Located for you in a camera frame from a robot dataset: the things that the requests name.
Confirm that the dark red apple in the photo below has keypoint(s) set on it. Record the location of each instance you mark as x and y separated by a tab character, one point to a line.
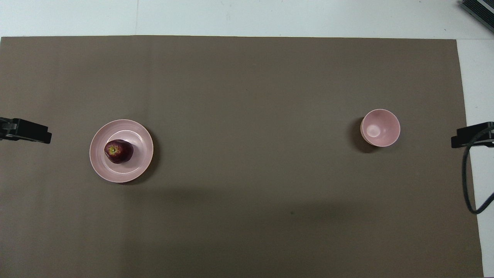
119	151

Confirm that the pink small bowl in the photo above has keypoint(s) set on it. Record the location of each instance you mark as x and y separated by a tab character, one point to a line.
380	127

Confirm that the pink round plate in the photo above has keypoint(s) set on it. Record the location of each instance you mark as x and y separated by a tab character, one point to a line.
135	170

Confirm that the dark grey ribbed device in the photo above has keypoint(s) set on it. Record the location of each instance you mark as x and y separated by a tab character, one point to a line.
482	9

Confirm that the brown table mat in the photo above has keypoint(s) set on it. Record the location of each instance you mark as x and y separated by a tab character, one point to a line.
247	96

